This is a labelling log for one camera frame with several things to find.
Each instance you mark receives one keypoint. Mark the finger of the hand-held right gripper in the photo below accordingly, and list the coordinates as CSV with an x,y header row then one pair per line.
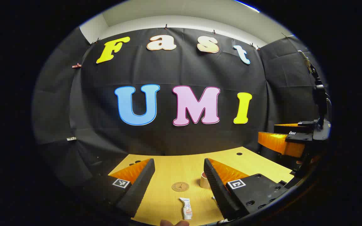
x,y
278,142
291,128

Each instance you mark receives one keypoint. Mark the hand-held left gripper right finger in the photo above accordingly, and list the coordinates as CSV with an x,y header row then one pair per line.
x,y
214,185

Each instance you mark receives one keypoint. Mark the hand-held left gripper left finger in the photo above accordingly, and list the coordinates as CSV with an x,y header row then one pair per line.
x,y
141,185

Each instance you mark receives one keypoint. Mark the round cork coaster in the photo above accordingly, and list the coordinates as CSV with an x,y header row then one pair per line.
x,y
180,186

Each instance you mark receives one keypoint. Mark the white toothpaste tube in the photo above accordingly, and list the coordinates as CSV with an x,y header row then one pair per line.
x,y
186,208

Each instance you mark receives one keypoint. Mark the wooden desktop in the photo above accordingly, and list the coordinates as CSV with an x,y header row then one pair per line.
x,y
174,171

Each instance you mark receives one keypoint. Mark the black backdrop cloth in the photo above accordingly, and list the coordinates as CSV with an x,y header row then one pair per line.
x,y
174,72

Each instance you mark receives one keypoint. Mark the copper clip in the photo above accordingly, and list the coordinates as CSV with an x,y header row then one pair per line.
x,y
76,66

